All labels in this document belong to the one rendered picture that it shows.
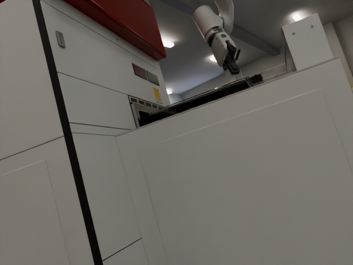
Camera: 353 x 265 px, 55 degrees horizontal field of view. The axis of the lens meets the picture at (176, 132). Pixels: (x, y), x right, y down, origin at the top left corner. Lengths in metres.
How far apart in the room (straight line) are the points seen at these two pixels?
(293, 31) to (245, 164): 0.38
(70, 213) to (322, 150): 0.61
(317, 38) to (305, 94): 0.17
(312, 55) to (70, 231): 0.74
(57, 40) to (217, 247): 0.67
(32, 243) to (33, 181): 0.15
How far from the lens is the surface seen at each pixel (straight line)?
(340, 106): 0.88
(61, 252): 0.88
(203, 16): 1.40
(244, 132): 0.87
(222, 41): 1.29
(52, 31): 0.94
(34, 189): 0.90
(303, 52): 0.96
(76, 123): 0.86
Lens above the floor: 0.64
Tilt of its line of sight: 8 degrees up
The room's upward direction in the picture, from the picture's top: 16 degrees counter-clockwise
